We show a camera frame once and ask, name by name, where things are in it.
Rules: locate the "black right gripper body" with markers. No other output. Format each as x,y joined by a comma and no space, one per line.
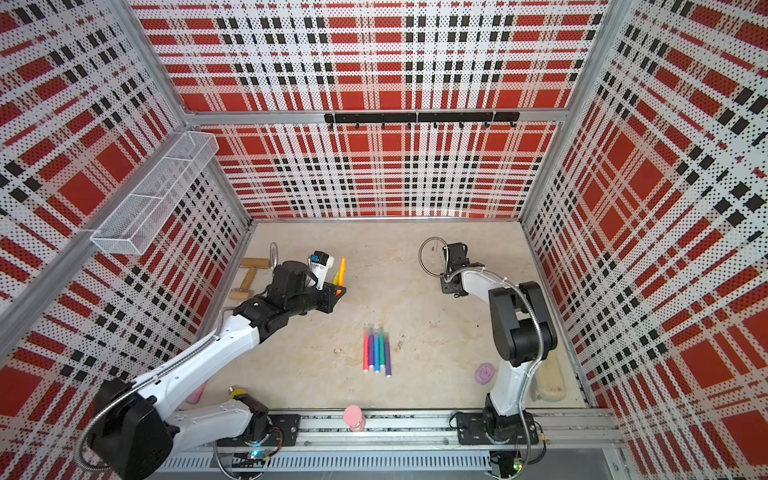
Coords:
445,287

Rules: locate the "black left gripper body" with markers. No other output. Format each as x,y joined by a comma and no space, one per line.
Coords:
322,300

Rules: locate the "orange marker pen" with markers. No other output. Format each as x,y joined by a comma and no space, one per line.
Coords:
339,279

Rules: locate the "violet marker pen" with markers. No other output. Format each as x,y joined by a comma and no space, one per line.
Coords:
387,356

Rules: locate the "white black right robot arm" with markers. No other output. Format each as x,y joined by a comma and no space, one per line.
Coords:
523,337

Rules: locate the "pink marker pen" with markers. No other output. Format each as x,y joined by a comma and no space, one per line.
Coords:
366,351

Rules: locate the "blue marker pen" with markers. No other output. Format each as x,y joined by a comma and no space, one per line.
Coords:
371,350

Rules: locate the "green marker pen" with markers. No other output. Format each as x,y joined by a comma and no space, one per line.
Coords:
379,356

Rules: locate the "wooden roller tool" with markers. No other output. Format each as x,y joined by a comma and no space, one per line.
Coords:
252,266

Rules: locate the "yellow round object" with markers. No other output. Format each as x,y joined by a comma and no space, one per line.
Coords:
237,393

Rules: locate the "beige oval object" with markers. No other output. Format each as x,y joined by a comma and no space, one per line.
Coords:
549,381

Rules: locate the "left base circuit board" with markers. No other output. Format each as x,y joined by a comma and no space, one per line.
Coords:
253,459

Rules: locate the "base circuit board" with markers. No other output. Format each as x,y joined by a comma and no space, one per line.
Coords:
253,459
506,465

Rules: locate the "right base circuit board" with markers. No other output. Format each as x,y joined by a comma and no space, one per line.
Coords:
506,465

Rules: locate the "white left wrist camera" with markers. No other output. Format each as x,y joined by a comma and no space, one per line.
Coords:
320,263

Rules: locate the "pink cylinder on rail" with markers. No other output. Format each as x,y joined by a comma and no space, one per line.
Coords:
354,418

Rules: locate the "pink cylinder near left wall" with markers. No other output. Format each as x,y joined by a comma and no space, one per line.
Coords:
194,397

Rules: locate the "black hook rail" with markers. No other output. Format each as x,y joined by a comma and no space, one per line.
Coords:
484,117

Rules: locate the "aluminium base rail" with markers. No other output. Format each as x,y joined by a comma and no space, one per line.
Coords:
574,444

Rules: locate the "white wire mesh basket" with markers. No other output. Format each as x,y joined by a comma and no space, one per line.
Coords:
137,220

